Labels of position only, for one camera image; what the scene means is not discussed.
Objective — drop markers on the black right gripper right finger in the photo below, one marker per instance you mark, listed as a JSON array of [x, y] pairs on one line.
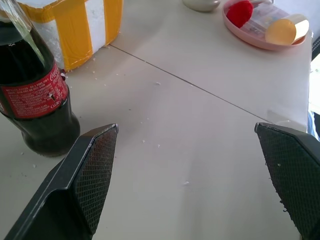
[[295, 175]]

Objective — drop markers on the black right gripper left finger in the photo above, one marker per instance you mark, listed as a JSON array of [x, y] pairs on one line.
[[75, 190]]

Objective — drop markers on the glass cola bottle red label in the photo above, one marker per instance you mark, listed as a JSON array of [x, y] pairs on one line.
[[32, 100]]

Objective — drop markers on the white foam box yellow tape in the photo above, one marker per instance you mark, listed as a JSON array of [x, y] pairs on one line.
[[75, 30]]

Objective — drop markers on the black object at table edge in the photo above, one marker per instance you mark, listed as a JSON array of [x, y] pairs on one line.
[[316, 47]]

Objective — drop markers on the pink oval plate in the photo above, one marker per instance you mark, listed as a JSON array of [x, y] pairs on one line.
[[260, 37]]

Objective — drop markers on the clear tube yellow cap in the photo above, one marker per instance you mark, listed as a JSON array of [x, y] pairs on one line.
[[277, 25]]

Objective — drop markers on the red fuzzy ball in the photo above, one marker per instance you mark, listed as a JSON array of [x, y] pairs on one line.
[[239, 13]]

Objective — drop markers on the beige round bowl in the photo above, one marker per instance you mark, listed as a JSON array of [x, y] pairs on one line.
[[201, 5]]

